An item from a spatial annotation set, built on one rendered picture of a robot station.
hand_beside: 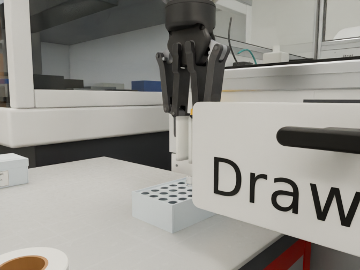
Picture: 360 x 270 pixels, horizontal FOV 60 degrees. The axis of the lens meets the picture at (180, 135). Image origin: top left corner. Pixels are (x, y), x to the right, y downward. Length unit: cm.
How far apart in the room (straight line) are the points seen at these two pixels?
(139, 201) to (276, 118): 25
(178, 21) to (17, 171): 43
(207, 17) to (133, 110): 69
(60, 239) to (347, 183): 32
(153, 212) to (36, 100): 59
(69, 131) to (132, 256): 66
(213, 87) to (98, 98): 63
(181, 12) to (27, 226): 36
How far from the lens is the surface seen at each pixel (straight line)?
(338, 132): 22
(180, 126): 48
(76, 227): 46
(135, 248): 38
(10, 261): 31
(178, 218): 42
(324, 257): 63
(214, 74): 44
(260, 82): 61
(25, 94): 93
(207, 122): 31
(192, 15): 46
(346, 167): 26
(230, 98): 65
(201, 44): 46
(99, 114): 103
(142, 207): 45
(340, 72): 56
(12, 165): 69
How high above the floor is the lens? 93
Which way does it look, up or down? 7 degrees down
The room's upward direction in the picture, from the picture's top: straight up
